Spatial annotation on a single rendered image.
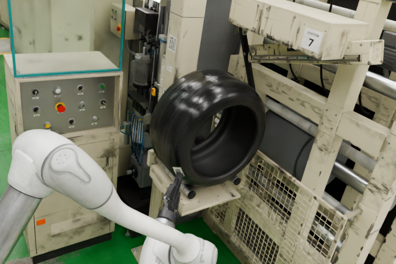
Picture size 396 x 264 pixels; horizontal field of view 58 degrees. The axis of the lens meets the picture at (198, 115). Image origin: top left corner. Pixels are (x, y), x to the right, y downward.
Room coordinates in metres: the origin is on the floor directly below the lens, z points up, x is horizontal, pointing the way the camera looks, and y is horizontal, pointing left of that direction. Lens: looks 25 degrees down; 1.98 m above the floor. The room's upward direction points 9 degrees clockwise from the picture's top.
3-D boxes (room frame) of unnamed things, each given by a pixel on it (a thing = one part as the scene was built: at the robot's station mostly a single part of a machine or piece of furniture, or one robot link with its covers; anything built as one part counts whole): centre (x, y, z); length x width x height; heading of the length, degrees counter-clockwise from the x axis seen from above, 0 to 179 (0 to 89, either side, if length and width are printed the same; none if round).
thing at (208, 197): (1.61, -0.04, 0.80); 0.37 x 0.36 x 0.02; 126
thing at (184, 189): (1.52, 0.07, 0.90); 0.35 x 0.05 x 0.05; 36
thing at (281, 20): (1.68, -0.35, 1.71); 0.61 x 0.25 x 0.15; 36
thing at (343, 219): (1.62, -0.44, 0.65); 0.90 x 0.02 x 0.70; 36
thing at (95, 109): (1.89, 0.79, 0.63); 0.56 x 0.41 x 1.27; 126
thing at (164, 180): (1.52, 0.07, 0.83); 0.36 x 0.09 x 0.06; 36
